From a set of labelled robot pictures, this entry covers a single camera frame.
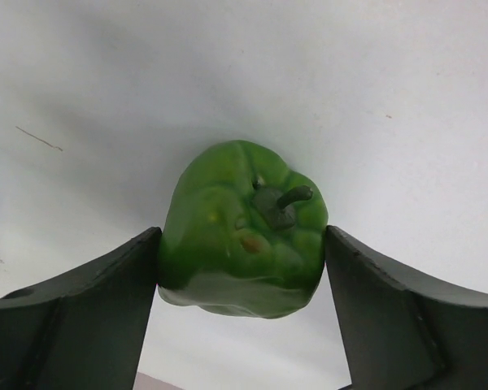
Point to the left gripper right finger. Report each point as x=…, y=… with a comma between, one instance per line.
x=402, y=328

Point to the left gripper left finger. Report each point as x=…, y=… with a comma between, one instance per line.
x=83, y=329

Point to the green bell pepper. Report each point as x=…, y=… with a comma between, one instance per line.
x=243, y=236

